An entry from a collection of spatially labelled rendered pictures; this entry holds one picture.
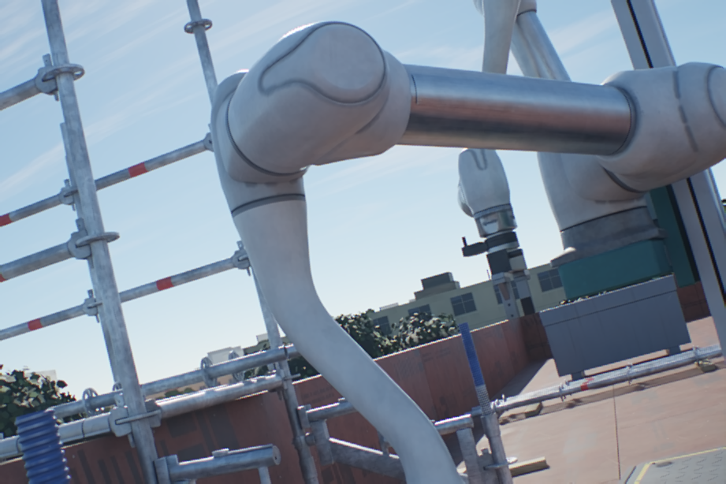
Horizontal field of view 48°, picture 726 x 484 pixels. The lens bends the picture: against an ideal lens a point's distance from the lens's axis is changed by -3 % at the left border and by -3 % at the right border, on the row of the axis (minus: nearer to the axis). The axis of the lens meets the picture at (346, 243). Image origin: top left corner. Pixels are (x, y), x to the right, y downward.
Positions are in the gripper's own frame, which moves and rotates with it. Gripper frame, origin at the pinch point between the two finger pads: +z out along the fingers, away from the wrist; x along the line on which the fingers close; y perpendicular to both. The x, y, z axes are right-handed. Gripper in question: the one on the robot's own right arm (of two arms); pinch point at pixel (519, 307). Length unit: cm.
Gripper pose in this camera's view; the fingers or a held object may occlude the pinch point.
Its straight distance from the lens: 191.3
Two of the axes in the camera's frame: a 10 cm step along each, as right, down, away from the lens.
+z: 2.5, 9.6, -1.3
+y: 8.5, -2.9, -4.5
